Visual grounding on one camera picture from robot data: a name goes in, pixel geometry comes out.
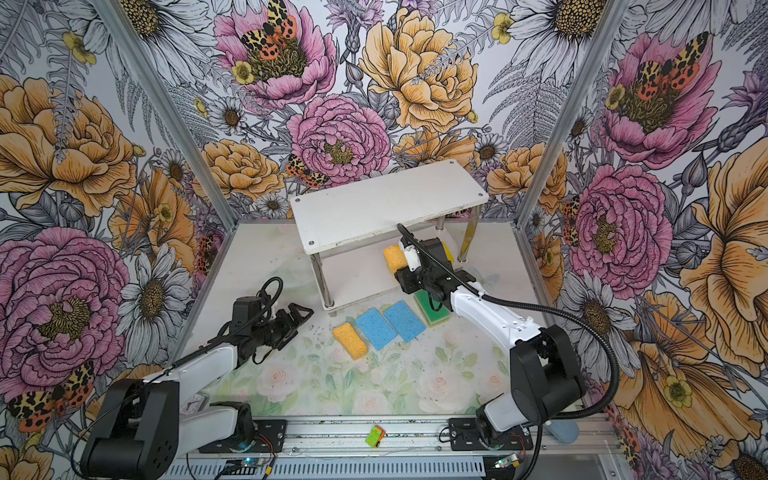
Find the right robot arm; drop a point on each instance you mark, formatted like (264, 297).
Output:
(543, 377)

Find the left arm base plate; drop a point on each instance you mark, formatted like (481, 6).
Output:
(265, 436)

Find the blue grey oval pad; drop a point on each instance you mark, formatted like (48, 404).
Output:
(563, 431)

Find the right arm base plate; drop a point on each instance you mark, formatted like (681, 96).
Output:
(464, 435)

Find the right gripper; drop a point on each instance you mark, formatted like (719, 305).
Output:
(404, 280)

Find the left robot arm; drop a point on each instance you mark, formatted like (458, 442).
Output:
(143, 425)

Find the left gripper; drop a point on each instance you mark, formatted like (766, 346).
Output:
(290, 327)

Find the yellow sponge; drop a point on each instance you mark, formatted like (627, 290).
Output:
(448, 253)

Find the green sponge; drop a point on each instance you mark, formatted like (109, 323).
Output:
(433, 312)

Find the aluminium front rail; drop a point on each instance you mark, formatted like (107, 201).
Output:
(417, 447)

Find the green orange small block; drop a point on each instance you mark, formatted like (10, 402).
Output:
(375, 436)

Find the white two-tier shelf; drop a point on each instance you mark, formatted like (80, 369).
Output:
(344, 229)

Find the blue sponge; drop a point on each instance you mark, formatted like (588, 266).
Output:
(404, 321)
(376, 329)

